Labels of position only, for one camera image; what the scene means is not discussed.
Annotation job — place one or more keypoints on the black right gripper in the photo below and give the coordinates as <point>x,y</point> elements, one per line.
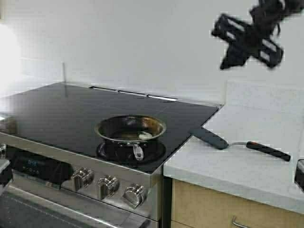
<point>251,40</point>

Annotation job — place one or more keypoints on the black spatula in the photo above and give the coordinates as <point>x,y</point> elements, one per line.
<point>219,143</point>

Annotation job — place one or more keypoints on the raw shrimp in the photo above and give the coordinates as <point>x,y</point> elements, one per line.
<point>144,136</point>

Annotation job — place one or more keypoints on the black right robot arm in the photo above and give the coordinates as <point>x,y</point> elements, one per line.
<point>291,7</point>

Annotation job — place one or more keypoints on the black appliance at right edge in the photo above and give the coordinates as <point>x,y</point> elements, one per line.
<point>299,174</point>

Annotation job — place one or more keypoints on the wooden cabinet drawer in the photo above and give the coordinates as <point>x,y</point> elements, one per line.
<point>198,207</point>

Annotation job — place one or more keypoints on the right steel stove knob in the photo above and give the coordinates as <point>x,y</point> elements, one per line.
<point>135,195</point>

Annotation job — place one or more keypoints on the steel stove knob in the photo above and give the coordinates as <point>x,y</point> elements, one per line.
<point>107,186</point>
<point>81,178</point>
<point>135,195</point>

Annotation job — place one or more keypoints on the middle steel stove knob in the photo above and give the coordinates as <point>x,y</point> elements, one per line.
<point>107,186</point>

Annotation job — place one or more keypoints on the black glass stove cooktop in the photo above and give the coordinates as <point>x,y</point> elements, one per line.
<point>65,117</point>

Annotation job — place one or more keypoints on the left steel stove knob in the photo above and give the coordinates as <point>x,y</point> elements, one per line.
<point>81,178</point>

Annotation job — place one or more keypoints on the stainless steel oven front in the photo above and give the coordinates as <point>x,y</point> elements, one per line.
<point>42,175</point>

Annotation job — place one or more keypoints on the far left stove knob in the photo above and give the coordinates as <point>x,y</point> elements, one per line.
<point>3,154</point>

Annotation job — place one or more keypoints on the steel drawer handle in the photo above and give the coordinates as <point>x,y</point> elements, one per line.
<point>236,224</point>

